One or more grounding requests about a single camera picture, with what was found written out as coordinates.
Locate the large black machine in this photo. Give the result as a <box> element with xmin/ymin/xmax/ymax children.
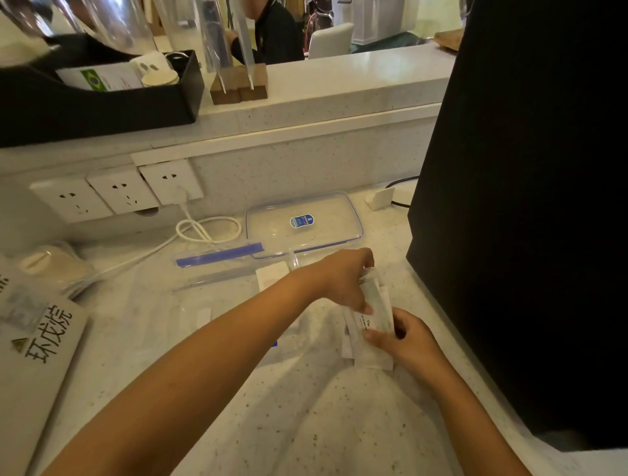
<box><xmin>406</xmin><ymin>0</ymin><xmax>628</xmax><ymax>453</ymax></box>

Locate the clear container lid blue seal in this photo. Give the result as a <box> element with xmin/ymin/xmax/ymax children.
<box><xmin>245</xmin><ymin>192</ymin><xmax>364</xmax><ymax>260</ymax></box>

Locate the bundle of white paper sachets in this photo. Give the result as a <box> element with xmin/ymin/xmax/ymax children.
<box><xmin>340</xmin><ymin>267</ymin><xmax>396</xmax><ymax>371</ymax></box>

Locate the clear bag with white filters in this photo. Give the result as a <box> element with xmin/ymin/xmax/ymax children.
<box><xmin>14</xmin><ymin>241</ymin><xmax>97</xmax><ymax>301</ymax></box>

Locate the wooden board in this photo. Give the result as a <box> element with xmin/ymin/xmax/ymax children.
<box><xmin>434</xmin><ymin>28</ymin><xmax>465</xmax><ymax>52</ymax></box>

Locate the clear acrylic sign panel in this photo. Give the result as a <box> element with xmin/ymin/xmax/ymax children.
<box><xmin>195</xmin><ymin>0</ymin><xmax>257</xmax><ymax>75</ymax></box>

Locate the grey printed foil bag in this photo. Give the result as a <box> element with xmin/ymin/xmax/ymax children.
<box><xmin>0</xmin><ymin>254</ymin><xmax>90</xmax><ymax>476</ymax></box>

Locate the white power cable with plug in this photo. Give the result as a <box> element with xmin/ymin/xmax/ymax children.
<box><xmin>61</xmin><ymin>189</ymin><xmax>243</xmax><ymax>297</ymax></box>

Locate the white chair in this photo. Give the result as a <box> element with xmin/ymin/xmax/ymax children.
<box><xmin>307</xmin><ymin>22</ymin><xmax>355</xmax><ymax>60</ymax></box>

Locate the person's left forearm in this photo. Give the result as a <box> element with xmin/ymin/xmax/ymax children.
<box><xmin>43</xmin><ymin>267</ymin><xmax>325</xmax><ymax>476</ymax></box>

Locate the clear glass vessel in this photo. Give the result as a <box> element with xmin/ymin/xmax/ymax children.
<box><xmin>0</xmin><ymin>0</ymin><xmax>159</xmax><ymax>56</ymax></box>

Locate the white card with green flag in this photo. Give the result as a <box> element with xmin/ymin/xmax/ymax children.
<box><xmin>55</xmin><ymin>63</ymin><xmax>144</xmax><ymax>93</ymax></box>

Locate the black tray box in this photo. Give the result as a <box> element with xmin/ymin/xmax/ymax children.
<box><xmin>0</xmin><ymin>33</ymin><xmax>206</xmax><ymax>149</ymax></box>

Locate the white wall socket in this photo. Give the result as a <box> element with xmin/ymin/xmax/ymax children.
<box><xmin>29</xmin><ymin>178</ymin><xmax>114</xmax><ymax>224</ymax></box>
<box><xmin>138</xmin><ymin>159</ymin><xmax>205</xmax><ymax>206</ymax></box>
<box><xmin>87</xmin><ymin>169</ymin><xmax>161</xmax><ymax>215</ymax></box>

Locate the person's right hand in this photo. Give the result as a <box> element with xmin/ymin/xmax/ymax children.
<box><xmin>363</xmin><ymin>308</ymin><xmax>446</xmax><ymax>382</ymax></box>

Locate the person's left hand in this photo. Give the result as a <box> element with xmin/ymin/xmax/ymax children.
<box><xmin>306</xmin><ymin>247</ymin><xmax>376</xmax><ymax>316</ymax></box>

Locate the small white block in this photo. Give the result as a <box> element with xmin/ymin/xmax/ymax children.
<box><xmin>365</xmin><ymin>186</ymin><xmax>396</xmax><ymax>212</ymax></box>

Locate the clear plastic container blue clasp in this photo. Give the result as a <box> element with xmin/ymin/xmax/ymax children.
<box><xmin>171</xmin><ymin>242</ymin><xmax>301</xmax><ymax>356</ymax></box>

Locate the wooden sign holder block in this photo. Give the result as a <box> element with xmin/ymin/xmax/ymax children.
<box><xmin>209</xmin><ymin>63</ymin><xmax>269</xmax><ymax>106</ymax></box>

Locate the white paper sachet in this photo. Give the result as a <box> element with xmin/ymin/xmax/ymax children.
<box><xmin>255</xmin><ymin>261</ymin><xmax>291</xmax><ymax>296</ymax></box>

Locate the person's right forearm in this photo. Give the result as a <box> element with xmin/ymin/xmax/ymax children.
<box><xmin>421</xmin><ymin>357</ymin><xmax>534</xmax><ymax>476</ymax></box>

